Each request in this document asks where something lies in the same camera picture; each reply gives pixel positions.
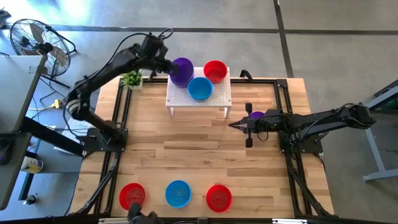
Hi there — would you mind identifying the black aluminium table frame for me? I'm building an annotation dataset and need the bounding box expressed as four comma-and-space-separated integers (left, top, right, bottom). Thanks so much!
74, 77, 335, 218

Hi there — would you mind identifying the grey metal desk frame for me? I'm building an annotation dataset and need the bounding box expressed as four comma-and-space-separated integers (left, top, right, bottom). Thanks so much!
359, 86, 398, 183

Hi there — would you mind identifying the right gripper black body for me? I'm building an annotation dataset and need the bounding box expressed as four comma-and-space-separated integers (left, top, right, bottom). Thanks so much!
244, 101, 282, 149

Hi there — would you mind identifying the black desk leg beam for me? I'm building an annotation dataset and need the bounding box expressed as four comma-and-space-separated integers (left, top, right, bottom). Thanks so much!
19, 116, 85, 157

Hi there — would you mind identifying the red plastic mini bowl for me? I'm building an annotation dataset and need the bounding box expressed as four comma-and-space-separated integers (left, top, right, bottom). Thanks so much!
119, 182, 146, 212
205, 184, 233, 213
203, 60, 228, 84

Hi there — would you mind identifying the black floor fan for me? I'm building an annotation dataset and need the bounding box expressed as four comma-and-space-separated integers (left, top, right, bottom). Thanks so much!
9, 18, 78, 90

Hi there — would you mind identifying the white spray can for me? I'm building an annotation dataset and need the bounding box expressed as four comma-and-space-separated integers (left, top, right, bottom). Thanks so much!
20, 156, 44, 174

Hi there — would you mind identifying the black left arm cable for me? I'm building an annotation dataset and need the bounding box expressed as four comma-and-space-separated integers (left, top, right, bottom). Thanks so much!
101, 27, 174, 75

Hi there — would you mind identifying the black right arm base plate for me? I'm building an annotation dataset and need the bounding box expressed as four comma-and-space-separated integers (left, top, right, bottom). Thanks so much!
278, 130, 324, 156

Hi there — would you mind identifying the small potted green plant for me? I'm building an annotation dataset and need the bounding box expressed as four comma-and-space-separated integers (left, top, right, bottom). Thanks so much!
121, 70, 144, 91

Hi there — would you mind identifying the office desk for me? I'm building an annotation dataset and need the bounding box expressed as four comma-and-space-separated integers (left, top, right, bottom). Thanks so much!
0, 55, 47, 134
0, 132, 32, 211

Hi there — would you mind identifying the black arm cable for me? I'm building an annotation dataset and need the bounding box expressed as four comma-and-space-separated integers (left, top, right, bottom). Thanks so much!
256, 126, 270, 142
101, 27, 174, 75

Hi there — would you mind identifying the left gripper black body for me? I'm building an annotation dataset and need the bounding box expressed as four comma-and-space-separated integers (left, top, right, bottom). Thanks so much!
144, 36, 174, 75

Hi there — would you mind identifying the person's hand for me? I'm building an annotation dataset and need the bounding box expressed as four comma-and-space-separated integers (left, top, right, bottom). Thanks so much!
127, 203, 165, 224

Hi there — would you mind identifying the silver metal bracket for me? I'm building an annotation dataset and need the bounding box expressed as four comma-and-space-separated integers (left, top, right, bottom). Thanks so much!
272, 218, 308, 224
98, 217, 130, 224

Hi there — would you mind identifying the white perforated shelf riser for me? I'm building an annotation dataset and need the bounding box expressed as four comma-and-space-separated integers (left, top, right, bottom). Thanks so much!
165, 66, 233, 119

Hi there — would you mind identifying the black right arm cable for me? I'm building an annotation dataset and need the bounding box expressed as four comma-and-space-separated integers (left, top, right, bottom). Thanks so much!
256, 126, 270, 142

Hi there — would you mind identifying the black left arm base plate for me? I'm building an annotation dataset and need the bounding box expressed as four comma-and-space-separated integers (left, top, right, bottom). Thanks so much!
83, 127, 129, 153

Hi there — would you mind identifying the white floor box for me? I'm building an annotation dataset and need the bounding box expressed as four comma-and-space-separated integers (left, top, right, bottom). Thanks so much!
54, 119, 91, 154

